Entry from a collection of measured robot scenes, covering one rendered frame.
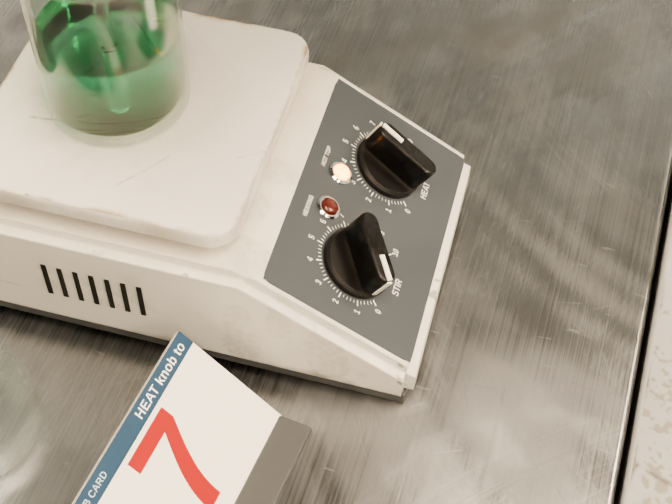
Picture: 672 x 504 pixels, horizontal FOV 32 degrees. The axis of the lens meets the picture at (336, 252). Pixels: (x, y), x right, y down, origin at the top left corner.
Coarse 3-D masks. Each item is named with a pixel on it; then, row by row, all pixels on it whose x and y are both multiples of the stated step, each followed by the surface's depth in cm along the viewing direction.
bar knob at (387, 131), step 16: (384, 128) 51; (368, 144) 52; (384, 144) 51; (400, 144) 51; (368, 160) 52; (384, 160) 52; (400, 160) 51; (416, 160) 51; (368, 176) 51; (384, 176) 52; (400, 176) 52; (416, 176) 51; (384, 192) 51; (400, 192) 52
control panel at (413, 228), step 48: (336, 96) 53; (336, 144) 51; (432, 144) 55; (336, 192) 50; (432, 192) 53; (288, 240) 48; (384, 240) 50; (432, 240) 52; (288, 288) 47; (336, 288) 48; (384, 336) 48
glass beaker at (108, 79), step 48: (48, 0) 41; (96, 0) 41; (144, 0) 42; (48, 48) 44; (96, 48) 43; (144, 48) 44; (48, 96) 47; (96, 96) 45; (144, 96) 46; (96, 144) 47
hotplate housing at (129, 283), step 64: (256, 192) 49; (0, 256) 49; (64, 256) 48; (128, 256) 47; (192, 256) 46; (256, 256) 47; (448, 256) 54; (64, 320) 52; (128, 320) 50; (192, 320) 49; (256, 320) 48; (320, 320) 47; (384, 384) 49
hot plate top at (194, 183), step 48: (192, 48) 51; (240, 48) 51; (288, 48) 51; (0, 96) 49; (192, 96) 49; (240, 96) 49; (288, 96) 50; (0, 144) 48; (48, 144) 48; (144, 144) 48; (192, 144) 48; (240, 144) 48; (0, 192) 46; (48, 192) 46; (96, 192) 46; (144, 192) 46; (192, 192) 46; (240, 192) 46; (192, 240) 45
